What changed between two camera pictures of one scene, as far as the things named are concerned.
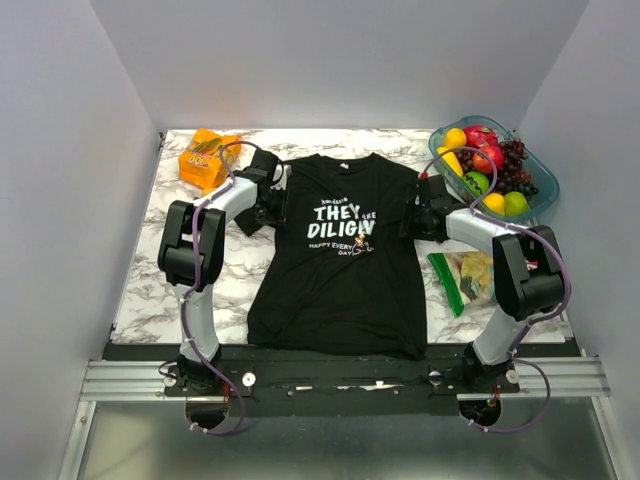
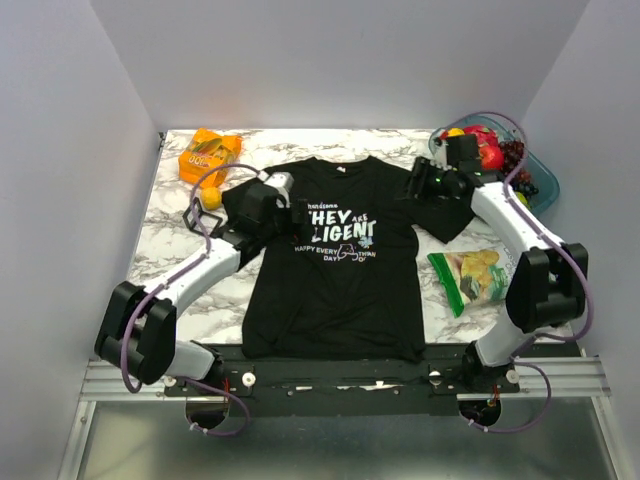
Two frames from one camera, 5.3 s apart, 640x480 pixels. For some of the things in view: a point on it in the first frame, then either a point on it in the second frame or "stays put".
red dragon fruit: x=480 y=136 stays put
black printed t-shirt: x=334 y=275 stays put
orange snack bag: x=202 y=165 stays put
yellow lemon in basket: x=455 y=138 stays put
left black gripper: x=278 y=217 -> x=295 y=229
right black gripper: x=407 y=225 -> x=423 y=168
